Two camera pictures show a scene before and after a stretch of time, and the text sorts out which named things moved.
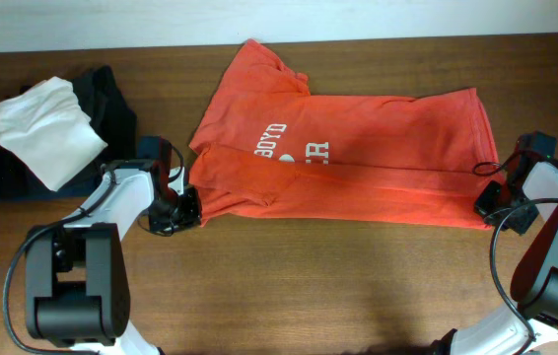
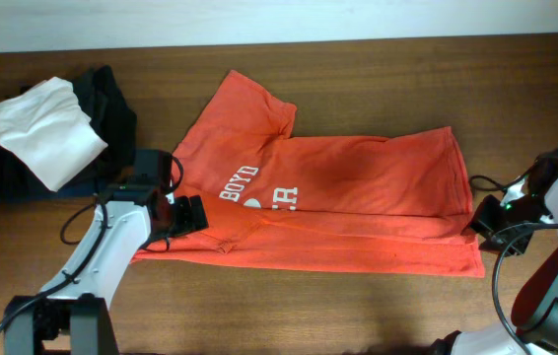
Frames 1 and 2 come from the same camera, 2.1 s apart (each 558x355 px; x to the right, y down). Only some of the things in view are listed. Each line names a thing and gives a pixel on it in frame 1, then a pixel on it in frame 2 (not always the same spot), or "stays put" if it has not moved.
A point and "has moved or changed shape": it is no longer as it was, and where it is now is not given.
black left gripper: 188,208 stays put
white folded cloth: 47,124 stays put
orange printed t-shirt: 265,147 has moved or changed shape
